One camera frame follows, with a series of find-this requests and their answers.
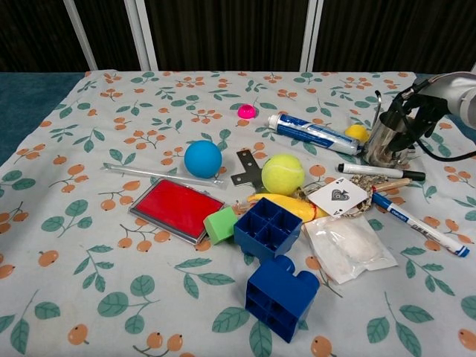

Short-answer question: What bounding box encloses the black and silver right hand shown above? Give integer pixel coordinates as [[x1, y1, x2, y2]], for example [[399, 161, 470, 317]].
[[386, 72, 464, 150]]

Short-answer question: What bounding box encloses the small yellow ball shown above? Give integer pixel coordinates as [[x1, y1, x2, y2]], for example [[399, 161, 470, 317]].
[[344, 124, 370, 144]]

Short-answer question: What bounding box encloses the white marker with black cap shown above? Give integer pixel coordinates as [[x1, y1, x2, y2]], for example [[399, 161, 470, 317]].
[[337, 162, 426, 182]]

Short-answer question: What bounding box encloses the wooden stick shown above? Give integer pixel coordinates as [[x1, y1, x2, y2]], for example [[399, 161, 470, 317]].
[[371, 177, 414, 193]]

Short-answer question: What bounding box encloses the blue white toothpaste tube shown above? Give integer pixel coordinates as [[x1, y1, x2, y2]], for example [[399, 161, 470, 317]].
[[268, 113, 364, 155]]

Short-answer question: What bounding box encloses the white marker with blue cap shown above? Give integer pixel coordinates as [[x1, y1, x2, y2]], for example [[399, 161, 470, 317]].
[[371, 191, 472, 259]]

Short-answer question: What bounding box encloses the ace of spades card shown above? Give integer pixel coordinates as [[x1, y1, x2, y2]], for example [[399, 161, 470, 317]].
[[307, 177, 367, 217]]

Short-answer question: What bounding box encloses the yellow-green tennis ball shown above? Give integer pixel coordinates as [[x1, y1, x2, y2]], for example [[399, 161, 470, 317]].
[[260, 154, 303, 196]]

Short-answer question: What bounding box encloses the clear bag with white contents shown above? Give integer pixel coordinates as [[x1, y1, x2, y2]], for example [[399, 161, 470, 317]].
[[302, 215, 399, 286]]

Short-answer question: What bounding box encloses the yellow banana toy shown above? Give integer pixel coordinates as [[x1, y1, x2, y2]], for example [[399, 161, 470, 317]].
[[246, 192, 329, 225]]

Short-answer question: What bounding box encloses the blue square building block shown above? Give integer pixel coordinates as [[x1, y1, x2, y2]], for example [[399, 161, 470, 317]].
[[233, 196, 303, 263]]

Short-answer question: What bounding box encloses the blue ball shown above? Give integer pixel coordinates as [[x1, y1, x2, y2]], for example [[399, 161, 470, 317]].
[[184, 140, 223, 178]]

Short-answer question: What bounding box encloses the green foam cube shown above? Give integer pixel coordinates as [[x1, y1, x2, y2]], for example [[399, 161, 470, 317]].
[[202, 206, 239, 247]]

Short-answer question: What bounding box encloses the blue stepped building block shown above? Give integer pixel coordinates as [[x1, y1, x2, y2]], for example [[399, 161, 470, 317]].
[[245, 254, 321, 344]]

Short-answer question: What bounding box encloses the red ink pad case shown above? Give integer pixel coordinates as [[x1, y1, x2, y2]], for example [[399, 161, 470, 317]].
[[127, 178, 227, 245]]

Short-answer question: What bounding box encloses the clear plastic straw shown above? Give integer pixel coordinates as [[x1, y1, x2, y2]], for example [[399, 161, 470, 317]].
[[101, 161, 225, 186]]

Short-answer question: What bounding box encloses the floral print cloth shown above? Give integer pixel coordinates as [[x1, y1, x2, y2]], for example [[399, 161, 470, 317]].
[[0, 69, 476, 357]]

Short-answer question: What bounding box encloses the teal blanket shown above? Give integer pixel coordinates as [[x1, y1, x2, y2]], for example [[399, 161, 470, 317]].
[[0, 71, 89, 167]]

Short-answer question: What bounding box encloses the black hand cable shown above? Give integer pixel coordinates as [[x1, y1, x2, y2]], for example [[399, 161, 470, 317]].
[[415, 135, 476, 161]]

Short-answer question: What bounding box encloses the braided keychain cord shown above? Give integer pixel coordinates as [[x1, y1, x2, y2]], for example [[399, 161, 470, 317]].
[[348, 173, 381, 217]]

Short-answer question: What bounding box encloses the white frame post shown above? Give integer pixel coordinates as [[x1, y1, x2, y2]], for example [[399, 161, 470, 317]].
[[298, 0, 324, 73], [62, 0, 99, 71], [123, 0, 161, 71]]

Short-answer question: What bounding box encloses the black metal bracket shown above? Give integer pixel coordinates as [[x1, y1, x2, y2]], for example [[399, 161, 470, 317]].
[[230, 149, 266, 187]]

